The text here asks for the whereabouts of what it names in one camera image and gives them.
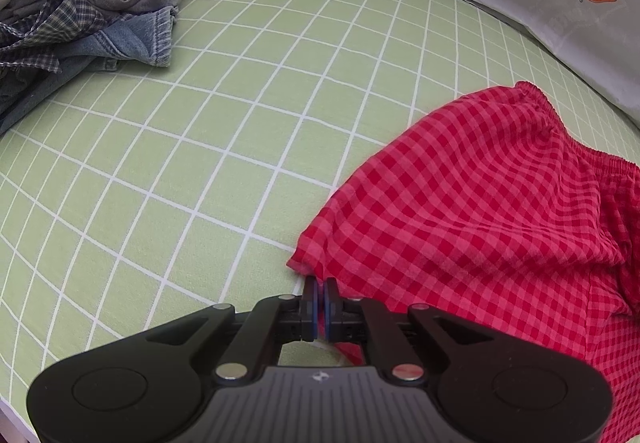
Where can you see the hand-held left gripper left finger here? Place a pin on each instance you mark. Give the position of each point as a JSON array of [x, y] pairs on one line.
[[311, 310]]

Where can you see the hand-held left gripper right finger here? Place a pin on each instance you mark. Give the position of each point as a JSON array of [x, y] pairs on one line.
[[328, 310]]

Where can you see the red checked shorts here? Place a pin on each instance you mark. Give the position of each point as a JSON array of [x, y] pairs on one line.
[[480, 218]]

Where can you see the green grid bed sheet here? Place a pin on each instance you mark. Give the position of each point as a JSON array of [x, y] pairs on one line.
[[210, 133]]

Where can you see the blue denim jeans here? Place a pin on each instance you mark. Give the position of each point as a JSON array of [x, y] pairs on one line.
[[115, 40]]

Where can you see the blue plaid shirt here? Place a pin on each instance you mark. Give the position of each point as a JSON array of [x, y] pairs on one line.
[[47, 25]]

